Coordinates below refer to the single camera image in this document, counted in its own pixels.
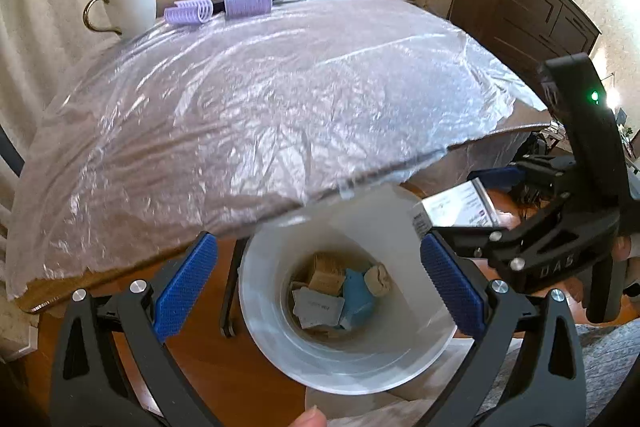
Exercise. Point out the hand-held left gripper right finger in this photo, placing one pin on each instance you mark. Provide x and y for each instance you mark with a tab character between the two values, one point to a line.
450	287

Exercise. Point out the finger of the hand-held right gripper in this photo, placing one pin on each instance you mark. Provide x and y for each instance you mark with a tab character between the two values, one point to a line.
500	177
470	241

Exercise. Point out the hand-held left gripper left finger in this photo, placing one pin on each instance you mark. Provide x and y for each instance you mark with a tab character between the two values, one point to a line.
185	287

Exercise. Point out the white grey medicine box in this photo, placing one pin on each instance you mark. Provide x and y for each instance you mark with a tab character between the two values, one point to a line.
455	209

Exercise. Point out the stained tissue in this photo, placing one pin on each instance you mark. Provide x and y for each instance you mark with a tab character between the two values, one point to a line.
380	279

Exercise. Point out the blue red medicine box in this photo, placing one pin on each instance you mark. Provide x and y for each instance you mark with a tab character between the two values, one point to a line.
357	302

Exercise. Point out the white trash bin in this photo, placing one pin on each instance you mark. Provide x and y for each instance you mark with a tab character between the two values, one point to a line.
280	347

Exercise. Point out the brown woven box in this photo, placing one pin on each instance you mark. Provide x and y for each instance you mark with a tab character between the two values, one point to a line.
325	274

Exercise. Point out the person's left hand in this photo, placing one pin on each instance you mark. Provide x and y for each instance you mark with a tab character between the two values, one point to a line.
311	419

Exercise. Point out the dark wooden cabinet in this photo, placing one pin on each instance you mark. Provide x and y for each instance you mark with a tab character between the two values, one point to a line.
520	17

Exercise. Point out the clear plastic table cover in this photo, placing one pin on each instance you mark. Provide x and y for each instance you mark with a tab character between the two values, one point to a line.
275	107

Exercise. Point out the purple hair roller clip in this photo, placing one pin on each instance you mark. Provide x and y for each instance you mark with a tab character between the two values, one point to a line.
187	13

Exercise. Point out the purple hair roller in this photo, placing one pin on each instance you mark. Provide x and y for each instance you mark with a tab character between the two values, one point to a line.
247	2

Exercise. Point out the beige curtain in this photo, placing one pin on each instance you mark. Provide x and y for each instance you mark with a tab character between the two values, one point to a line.
50	7

